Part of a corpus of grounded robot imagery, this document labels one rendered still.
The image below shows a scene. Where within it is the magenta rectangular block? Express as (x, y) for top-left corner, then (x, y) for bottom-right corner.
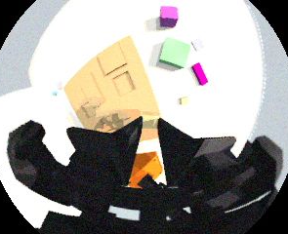
(191, 63), (207, 86)

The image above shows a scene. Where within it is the green block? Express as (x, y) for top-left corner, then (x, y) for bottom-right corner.
(159, 36), (191, 69)

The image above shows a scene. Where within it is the purple cube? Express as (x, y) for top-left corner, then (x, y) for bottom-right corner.
(159, 5), (179, 28)

